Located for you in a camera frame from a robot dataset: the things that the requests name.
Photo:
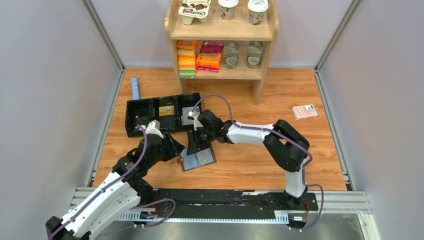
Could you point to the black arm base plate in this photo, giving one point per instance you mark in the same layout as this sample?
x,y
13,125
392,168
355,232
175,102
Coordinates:
x,y
225,204

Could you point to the brown leather card holder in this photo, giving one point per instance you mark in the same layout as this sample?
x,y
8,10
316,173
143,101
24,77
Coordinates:
x,y
196,160

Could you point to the left glass water bottle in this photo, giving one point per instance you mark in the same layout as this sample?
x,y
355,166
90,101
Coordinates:
x,y
230,54

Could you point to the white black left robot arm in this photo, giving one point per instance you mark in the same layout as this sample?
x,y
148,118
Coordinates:
x,y
123,189

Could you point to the gold credit card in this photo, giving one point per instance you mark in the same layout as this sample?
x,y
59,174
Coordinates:
x,y
166,110

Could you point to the black three-compartment tray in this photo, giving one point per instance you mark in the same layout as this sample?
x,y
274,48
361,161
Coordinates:
x,y
142,111

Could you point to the left paper coffee cup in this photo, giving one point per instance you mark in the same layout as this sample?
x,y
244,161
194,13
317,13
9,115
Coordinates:
x,y
227,9

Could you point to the blue plastic strip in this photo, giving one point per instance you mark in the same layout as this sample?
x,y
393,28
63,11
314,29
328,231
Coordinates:
x,y
135,88

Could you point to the right glass water bottle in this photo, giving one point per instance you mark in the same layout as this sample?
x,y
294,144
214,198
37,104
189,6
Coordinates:
x,y
254,55

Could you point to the paper coffee cup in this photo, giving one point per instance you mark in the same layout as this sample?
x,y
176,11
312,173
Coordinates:
x,y
227,9
257,10

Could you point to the pink wrapped card pack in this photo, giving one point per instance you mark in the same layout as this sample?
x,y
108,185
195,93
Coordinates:
x,y
303,112

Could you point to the silver VIP card top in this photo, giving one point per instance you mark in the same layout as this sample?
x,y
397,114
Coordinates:
x,y
188,114

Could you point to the right paper coffee cup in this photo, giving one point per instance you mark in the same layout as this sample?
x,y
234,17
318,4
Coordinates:
x,y
257,10

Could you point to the glass water bottle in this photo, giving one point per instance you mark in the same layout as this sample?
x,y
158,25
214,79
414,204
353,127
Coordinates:
x,y
254,55
230,54

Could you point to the stack of colourful sponges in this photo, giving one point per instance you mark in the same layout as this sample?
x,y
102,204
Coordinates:
x,y
186,58

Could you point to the yogurt cup multipack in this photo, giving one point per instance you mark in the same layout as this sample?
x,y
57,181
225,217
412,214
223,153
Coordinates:
x,y
194,9

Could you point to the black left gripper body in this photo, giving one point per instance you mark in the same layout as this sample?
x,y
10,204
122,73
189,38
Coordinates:
x,y
163,156

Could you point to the orange snack box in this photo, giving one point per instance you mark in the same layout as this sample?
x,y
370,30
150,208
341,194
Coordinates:
x,y
209,60

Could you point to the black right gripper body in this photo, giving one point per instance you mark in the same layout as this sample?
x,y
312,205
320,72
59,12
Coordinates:
x,y
208,133

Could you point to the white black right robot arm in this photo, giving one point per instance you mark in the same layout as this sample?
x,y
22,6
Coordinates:
x,y
287,146

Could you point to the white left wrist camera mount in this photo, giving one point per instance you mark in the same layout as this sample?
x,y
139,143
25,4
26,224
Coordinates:
x,y
154,128

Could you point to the red snack box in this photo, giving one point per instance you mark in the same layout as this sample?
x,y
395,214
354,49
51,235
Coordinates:
x,y
210,47

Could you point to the aluminium frame rail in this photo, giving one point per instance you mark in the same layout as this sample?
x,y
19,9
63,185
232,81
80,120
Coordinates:
x,y
329,202

